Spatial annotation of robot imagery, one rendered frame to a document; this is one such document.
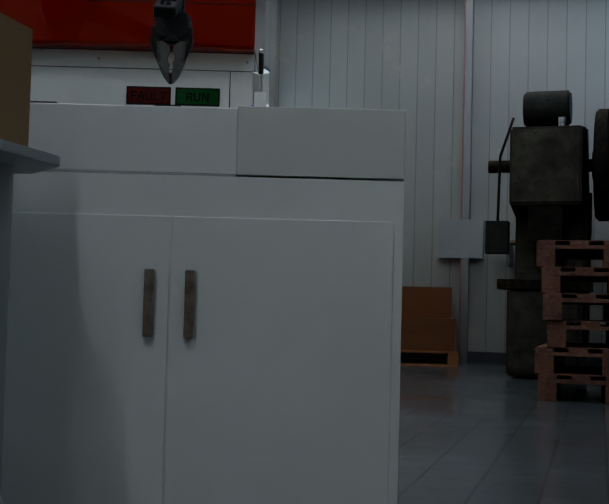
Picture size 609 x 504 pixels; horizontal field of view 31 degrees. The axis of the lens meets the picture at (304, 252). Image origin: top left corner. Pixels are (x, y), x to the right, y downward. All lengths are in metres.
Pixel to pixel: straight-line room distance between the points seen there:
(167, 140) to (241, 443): 0.64
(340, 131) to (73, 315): 0.67
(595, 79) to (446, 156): 1.76
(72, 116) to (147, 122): 0.16
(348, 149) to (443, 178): 9.79
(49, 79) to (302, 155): 0.96
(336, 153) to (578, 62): 9.95
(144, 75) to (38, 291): 0.87
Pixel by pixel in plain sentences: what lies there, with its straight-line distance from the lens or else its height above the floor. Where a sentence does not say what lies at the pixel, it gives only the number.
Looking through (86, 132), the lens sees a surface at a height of 0.90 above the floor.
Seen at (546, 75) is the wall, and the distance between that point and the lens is 12.15.
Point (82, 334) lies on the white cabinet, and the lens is 2.30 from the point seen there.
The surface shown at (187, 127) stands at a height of 0.92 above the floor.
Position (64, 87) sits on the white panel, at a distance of 3.01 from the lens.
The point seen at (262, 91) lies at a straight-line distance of 2.60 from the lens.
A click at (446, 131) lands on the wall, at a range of 12.14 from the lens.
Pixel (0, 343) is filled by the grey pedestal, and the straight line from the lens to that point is 2.08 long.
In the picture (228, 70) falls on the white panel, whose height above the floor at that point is 1.17.
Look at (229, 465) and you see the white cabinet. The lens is 2.28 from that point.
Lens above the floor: 0.55
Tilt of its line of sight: 3 degrees up
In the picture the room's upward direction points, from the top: 2 degrees clockwise
